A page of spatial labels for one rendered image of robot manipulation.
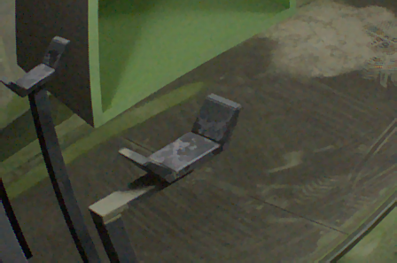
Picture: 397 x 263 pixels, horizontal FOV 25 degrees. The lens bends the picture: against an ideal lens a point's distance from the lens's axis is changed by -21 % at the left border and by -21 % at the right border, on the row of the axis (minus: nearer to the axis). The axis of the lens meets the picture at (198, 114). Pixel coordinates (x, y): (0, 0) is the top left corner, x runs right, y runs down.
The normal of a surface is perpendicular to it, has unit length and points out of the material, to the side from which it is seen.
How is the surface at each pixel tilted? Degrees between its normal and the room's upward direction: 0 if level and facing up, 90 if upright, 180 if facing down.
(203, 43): 12
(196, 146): 0
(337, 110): 0
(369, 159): 0
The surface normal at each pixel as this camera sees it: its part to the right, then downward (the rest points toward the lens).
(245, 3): -0.03, -0.79
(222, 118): -0.64, -0.29
